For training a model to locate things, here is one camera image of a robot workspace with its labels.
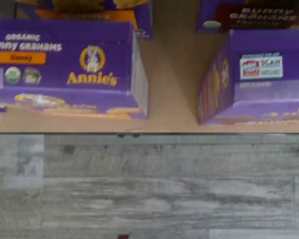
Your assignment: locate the black metal shelf frame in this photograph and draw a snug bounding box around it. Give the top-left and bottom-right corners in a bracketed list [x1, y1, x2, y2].
[0, 131, 299, 138]

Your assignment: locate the brown shelf board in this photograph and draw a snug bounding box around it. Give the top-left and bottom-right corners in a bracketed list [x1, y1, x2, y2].
[0, 0, 299, 134]

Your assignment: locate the purple box orange patch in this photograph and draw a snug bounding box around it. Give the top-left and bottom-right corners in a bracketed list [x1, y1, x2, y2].
[14, 0, 153, 39]
[0, 19, 150, 121]

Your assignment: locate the purple box brown patch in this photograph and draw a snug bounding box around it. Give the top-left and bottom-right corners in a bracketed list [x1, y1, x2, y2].
[198, 28, 299, 126]
[196, 0, 299, 33]

